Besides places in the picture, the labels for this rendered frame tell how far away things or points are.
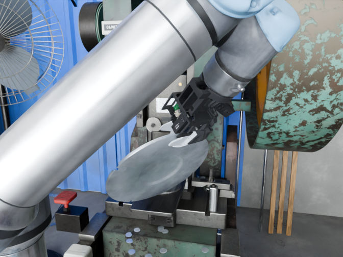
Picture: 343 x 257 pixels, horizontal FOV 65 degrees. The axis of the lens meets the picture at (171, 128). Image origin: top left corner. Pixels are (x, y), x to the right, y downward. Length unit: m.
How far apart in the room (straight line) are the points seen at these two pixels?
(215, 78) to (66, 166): 0.27
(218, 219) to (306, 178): 1.50
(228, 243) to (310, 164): 1.52
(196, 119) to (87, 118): 0.28
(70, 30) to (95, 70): 2.20
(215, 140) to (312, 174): 1.33
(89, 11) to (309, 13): 0.70
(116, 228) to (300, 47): 0.80
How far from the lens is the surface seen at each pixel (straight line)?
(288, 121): 0.70
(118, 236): 1.02
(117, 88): 0.24
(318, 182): 2.45
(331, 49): 0.62
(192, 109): 0.49
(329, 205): 2.57
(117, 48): 0.25
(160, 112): 0.95
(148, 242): 0.99
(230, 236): 1.00
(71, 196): 1.02
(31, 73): 1.44
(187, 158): 0.72
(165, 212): 0.84
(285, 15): 0.40
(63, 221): 1.06
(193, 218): 1.01
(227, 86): 0.44
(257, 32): 0.40
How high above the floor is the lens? 1.22
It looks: 14 degrees down
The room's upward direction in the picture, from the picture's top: straight up
